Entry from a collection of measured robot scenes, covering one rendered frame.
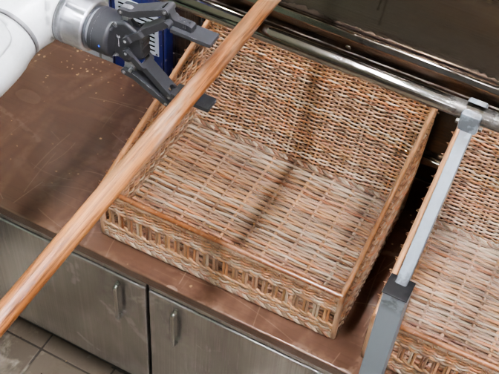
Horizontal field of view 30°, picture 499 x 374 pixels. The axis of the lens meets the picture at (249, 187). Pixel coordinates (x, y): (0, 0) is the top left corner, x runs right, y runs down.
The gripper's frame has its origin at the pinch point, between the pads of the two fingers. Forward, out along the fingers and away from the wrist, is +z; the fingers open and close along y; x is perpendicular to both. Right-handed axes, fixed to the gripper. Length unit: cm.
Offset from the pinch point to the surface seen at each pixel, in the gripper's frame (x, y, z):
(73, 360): 1, 119, -36
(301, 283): -3, 47, 20
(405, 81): -16.3, 1.7, 27.4
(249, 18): -13.1, -1.6, 0.3
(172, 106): 10.6, -1.4, 0.1
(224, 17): -15.4, 2.2, -5.3
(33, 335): 0, 119, -50
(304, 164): -42, 60, 4
